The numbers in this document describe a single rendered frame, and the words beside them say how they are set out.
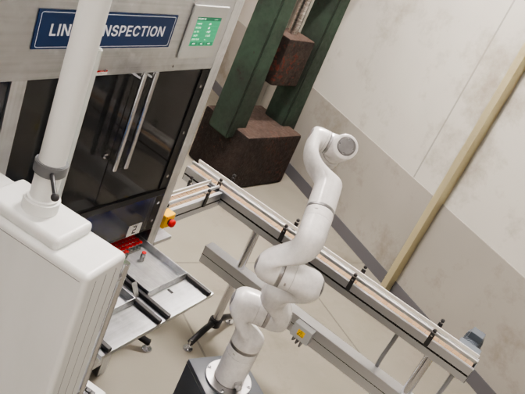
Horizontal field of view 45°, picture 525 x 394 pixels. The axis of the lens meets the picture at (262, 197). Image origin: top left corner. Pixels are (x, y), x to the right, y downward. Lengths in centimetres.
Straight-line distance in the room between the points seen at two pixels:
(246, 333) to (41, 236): 95
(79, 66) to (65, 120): 15
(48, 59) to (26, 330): 78
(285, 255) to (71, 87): 78
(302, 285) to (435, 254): 326
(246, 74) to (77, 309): 395
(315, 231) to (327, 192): 15
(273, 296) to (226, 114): 364
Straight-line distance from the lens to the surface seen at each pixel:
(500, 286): 484
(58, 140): 168
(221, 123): 566
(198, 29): 245
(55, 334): 184
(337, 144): 206
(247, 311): 232
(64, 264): 172
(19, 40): 192
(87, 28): 157
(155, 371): 376
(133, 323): 264
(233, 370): 250
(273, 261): 194
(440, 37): 542
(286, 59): 563
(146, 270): 292
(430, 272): 520
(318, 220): 191
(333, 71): 625
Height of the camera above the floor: 259
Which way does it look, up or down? 26 degrees down
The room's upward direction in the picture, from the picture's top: 24 degrees clockwise
